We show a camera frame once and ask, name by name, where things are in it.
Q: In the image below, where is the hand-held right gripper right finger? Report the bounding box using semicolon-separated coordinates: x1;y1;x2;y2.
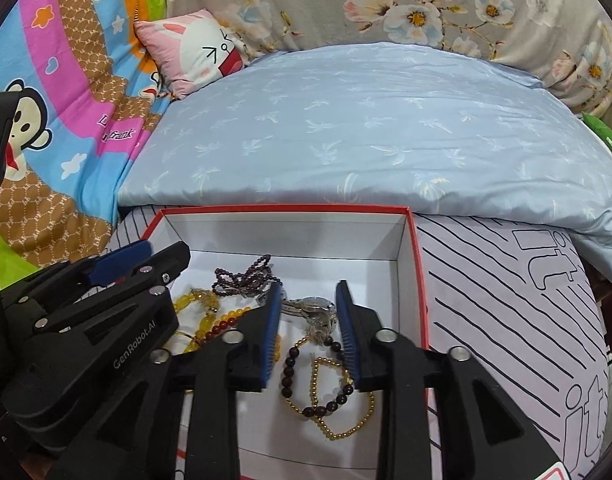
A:
336;280;558;480

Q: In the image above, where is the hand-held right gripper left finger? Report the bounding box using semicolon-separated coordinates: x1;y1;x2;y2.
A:
50;281;283;480

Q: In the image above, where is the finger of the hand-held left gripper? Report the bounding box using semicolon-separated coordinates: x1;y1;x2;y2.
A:
2;239;154;312
32;240;193;334

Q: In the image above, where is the dark brown bead bracelet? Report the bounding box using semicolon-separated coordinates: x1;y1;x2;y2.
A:
283;336;358;419

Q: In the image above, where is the amber bead bracelet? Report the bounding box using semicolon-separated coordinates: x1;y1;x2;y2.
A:
204;306;249;342

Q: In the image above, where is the translucent yellow bead bracelet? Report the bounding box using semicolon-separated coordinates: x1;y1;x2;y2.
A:
172;287;223;357

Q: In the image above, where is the gold bead chain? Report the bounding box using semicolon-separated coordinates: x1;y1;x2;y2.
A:
292;337;377;442

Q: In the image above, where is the red cardboard box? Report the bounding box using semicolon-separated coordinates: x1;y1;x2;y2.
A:
108;204;433;480

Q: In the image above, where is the silver wristwatch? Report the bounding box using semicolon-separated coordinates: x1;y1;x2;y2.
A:
258;295;338;347

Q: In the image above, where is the dark purple bead strand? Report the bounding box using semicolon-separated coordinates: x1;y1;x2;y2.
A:
214;254;288;303

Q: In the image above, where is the colourful cartoon monkey blanket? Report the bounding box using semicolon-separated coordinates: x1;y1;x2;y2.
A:
0;0;176;292

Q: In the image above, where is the light blue pillow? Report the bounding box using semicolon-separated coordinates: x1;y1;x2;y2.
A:
117;42;612;291

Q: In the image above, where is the pink bunny pillow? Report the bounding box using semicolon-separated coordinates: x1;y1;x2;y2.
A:
135;8;252;101

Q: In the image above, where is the red edged white card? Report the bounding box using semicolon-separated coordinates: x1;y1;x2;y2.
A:
530;461;573;480

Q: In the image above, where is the brown wooden furniture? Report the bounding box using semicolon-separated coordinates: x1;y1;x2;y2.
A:
592;267;612;366

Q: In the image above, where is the green plush toy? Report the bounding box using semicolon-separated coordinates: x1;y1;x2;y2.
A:
580;112;612;167

